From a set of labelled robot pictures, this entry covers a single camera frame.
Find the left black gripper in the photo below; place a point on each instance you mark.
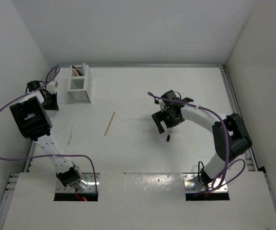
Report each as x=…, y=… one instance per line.
x=53, y=106

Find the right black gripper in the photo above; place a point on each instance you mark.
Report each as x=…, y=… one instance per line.
x=159, y=116

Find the pink makeup pencil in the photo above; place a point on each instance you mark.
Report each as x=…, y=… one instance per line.
x=76, y=71

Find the thin white stick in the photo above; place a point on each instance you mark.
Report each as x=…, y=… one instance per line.
x=70, y=135

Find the gold makeup pencil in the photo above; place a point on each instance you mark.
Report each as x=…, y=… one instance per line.
x=109, y=124

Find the light blue makeup stick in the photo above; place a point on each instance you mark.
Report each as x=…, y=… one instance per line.
x=83, y=69

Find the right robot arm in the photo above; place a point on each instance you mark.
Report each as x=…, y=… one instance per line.
x=231, y=138

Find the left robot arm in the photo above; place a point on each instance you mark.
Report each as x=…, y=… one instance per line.
x=34, y=123

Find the white slatted organizer box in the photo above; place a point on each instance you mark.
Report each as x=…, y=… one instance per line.
x=79, y=88

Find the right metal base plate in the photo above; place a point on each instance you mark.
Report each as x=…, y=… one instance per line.
x=193, y=186

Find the metal base plate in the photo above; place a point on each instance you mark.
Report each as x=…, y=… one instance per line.
x=193, y=186
x=86, y=185

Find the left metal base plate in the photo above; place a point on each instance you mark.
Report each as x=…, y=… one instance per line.
x=86, y=185

